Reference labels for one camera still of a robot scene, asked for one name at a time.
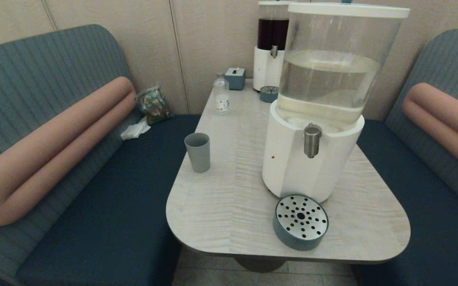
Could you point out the grey-blue plastic cup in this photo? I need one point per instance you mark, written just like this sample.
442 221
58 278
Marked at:
198 153

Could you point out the steel water dispenser tap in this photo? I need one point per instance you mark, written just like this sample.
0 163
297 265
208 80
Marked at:
312 141

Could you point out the small clear bottle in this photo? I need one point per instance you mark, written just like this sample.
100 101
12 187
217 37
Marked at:
221 99

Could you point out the small round blue drip tray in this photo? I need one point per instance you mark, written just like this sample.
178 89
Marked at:
268 96

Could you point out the blue-grey tissue box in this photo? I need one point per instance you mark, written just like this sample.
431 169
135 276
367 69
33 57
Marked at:
235 79

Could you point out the clear water dispenser white base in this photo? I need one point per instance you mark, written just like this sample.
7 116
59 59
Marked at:
292 167

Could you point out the dark drink dispenser white base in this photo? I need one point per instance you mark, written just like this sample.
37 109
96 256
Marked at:
264 71

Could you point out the green snack bag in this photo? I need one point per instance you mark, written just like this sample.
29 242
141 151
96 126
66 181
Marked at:
153 105

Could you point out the crumpled white tissue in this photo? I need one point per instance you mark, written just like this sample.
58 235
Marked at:
134 130

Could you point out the steel dark dispenser tap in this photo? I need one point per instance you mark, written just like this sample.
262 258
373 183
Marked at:
274 51

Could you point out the round blue perforated drip tray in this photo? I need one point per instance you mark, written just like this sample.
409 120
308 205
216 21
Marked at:
288 237

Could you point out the teal upholstered bench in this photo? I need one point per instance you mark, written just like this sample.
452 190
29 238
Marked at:
431 238
105 206

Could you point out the pink bolster cushion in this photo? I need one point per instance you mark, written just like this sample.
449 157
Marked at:
54 151
447 119

